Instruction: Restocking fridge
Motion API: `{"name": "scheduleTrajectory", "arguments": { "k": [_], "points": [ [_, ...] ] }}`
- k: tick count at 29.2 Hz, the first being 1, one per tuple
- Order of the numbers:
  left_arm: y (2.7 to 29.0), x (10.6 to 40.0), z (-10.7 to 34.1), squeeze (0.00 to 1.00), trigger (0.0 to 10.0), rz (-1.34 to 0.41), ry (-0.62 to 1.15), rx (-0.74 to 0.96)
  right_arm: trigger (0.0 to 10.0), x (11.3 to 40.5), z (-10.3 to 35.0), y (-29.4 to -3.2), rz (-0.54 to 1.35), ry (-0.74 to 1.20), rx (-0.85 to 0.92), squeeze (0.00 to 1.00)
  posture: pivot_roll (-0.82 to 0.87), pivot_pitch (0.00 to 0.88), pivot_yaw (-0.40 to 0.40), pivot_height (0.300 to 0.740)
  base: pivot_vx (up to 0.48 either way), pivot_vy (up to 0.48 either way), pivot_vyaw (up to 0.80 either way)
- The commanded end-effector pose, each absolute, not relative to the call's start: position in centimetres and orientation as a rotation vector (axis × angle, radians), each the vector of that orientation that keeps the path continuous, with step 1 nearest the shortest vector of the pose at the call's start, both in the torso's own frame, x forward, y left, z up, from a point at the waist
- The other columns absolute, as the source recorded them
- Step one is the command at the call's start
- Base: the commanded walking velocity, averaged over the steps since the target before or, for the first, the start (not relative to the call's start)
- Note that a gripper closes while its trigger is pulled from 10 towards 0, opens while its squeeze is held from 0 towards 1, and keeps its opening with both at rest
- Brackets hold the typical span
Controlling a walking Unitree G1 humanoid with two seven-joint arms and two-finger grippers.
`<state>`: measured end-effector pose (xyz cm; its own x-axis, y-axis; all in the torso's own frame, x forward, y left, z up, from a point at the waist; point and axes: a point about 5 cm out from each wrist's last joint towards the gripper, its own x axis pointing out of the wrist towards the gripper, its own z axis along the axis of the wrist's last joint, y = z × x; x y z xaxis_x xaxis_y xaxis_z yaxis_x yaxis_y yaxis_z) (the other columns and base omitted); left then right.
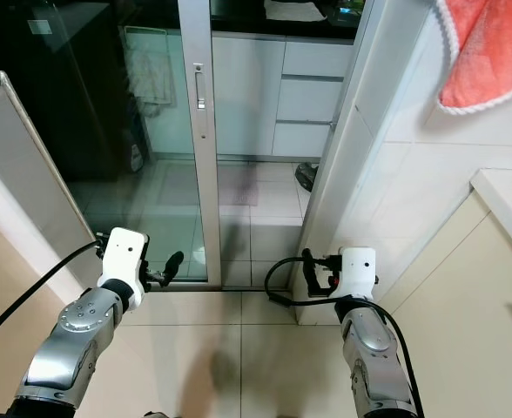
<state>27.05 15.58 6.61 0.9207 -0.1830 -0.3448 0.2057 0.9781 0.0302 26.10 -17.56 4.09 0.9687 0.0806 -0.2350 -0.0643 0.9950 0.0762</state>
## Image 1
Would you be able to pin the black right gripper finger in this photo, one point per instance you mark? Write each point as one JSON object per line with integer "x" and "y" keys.
{"x": 311, "y": 272}

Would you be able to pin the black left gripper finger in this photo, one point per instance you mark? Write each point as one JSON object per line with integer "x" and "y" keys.
{"x": 172, "y": 264}

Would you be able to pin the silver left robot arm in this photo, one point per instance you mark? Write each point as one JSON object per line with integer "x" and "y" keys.
{"x": 69, "y": 344}

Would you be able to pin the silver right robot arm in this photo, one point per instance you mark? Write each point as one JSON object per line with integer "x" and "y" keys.
{"x": 378, "y": 357}

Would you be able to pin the glass sliding door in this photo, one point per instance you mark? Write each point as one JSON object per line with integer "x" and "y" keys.
{"x": 199, "y": 174}

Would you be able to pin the black shoe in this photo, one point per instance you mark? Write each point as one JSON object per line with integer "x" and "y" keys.
{"x": 307, "y": 177}

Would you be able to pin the grey floor mat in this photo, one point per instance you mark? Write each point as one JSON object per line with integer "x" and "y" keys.
{"x": 237, "y": 185}

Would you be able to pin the beige cabinet with white top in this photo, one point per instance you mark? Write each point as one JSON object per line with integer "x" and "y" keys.
{"x": 465, "y": 296}

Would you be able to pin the white door panel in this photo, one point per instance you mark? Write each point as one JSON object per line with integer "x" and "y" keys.
{"x": 30, "y": 183}

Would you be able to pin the plain beige cabinet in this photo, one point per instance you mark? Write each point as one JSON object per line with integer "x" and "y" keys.
{"x": 3, "y": 348}

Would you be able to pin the white drawer cabinet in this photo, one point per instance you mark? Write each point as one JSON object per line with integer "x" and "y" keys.
{"x": 291, "y": 96}

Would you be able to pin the pale hanging towel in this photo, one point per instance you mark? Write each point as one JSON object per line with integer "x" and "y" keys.
{"x": 147, "y": 70}

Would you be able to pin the tall black appliance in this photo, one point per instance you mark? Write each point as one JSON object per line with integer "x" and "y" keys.
{"x": 64, "y": 96}

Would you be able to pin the white cloth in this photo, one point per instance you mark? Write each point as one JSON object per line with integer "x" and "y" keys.
{"x": 293, "y": 10}

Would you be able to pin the orange towel with white trim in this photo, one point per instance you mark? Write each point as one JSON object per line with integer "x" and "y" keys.
{"x": 487, "y": 48}

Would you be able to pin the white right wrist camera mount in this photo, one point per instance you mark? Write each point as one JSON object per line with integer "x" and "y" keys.
{"x": 358, "y": 272}

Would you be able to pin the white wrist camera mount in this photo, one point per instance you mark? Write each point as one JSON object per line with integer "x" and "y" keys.
{"x": 358, "y": 272}
{"x": 124, "y": 254}

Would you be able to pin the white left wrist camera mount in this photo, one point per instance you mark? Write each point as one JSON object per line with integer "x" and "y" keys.
{"x": 124, "y": 254}

